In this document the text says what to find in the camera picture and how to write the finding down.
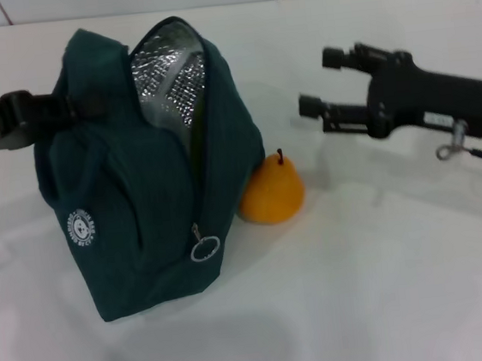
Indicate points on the teal insulated lunch bag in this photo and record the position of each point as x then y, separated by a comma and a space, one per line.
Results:
138, 191

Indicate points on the yellow orange pear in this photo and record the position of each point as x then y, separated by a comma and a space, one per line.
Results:
274, 194

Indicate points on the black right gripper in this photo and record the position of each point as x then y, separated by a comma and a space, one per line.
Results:
426, 92

